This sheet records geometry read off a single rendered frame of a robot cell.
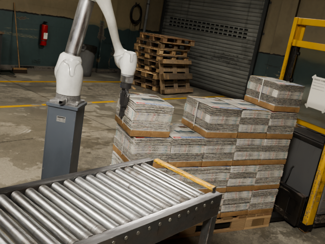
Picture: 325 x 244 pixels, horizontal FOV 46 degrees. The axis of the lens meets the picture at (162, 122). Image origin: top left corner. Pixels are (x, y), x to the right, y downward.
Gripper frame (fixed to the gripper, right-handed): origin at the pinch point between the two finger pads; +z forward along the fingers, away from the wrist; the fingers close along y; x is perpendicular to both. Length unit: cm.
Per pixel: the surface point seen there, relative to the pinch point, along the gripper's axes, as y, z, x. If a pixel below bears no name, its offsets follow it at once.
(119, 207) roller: -101, 17, 37
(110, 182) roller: -76, 17, 32
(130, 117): -12.2, 0.8, -1.5
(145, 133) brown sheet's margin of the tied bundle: -18.5, 10.0, -11.4
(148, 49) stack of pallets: 591, 0, -291
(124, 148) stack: -2.5, 26.6, -4.8
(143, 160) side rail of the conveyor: -51, 16, 3
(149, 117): -17.8, -1.4, -12.6
